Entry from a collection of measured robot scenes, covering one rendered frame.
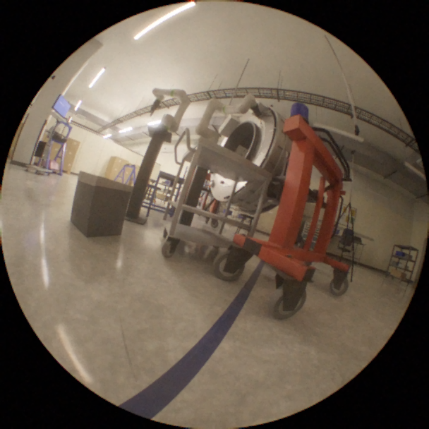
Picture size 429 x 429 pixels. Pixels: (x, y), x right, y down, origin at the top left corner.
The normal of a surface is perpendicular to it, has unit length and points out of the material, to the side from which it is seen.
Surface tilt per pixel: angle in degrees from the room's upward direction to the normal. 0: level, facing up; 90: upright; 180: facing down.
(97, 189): 90
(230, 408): 0
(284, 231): 90
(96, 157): 90
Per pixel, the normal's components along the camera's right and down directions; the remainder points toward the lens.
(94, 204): 0.92, 0.30
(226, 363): 0.30, -0.95
